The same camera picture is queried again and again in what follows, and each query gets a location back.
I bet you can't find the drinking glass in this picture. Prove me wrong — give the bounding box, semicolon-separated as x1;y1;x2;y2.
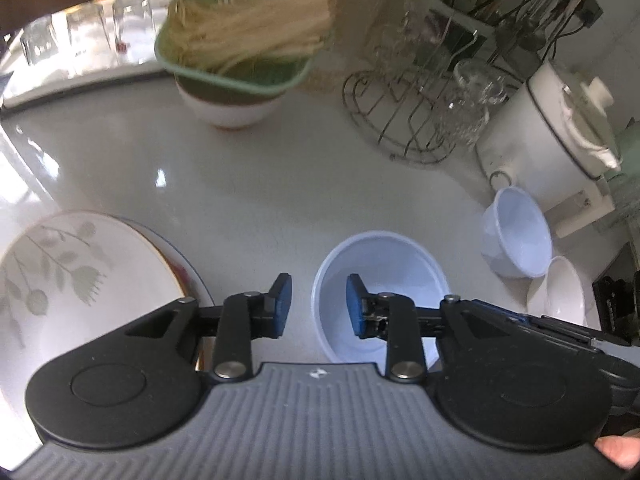
20;16;56;66
112;0;153;63
65;2;108;68

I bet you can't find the dark-rimmed leaf pattern plate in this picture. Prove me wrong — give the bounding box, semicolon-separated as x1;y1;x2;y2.
120;216;216;373

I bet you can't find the white bowl with red foot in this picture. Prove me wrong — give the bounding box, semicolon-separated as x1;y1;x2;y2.
174;72;287;129

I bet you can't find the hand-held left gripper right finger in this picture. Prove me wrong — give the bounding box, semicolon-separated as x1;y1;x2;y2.
346;272;507;382

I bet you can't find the green colander basket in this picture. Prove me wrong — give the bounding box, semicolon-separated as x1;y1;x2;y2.
154;0;315;97

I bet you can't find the gold-rimmed leaf pattern plate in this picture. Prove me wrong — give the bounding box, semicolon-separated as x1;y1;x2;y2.
0;210;190;461

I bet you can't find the red-lidded plastic jar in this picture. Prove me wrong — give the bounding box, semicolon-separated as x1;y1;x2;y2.
300;0;416;95

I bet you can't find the pale green pitcher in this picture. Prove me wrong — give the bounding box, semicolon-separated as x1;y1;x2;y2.
602;120;640;231

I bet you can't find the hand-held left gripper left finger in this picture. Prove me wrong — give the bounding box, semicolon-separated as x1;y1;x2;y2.
122;272;294;381

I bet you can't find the person's right hand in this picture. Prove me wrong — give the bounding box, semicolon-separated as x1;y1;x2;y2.
595;435;640;471

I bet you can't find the glass mug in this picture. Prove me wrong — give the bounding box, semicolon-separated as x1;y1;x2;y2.
380;0;451;81
440;58;508;146

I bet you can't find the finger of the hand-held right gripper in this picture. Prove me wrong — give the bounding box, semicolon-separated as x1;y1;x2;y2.
470;300;608;356

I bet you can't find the wire cup rack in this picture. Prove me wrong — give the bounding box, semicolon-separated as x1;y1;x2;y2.
342;67;458;165

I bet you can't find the black power strip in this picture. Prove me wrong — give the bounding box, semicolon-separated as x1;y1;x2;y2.
575;0;604;30

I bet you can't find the cutlery holder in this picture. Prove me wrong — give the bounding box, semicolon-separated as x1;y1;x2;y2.
415;0;501;81

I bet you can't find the pale blue bowl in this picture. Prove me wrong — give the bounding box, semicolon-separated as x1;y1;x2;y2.
311;230;452;365
481;186;553;279

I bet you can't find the white electric pot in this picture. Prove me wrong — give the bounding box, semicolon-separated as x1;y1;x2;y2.
475;60;623;238

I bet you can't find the bundle of dried noodles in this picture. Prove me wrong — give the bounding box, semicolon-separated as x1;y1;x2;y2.
165;0;341;73

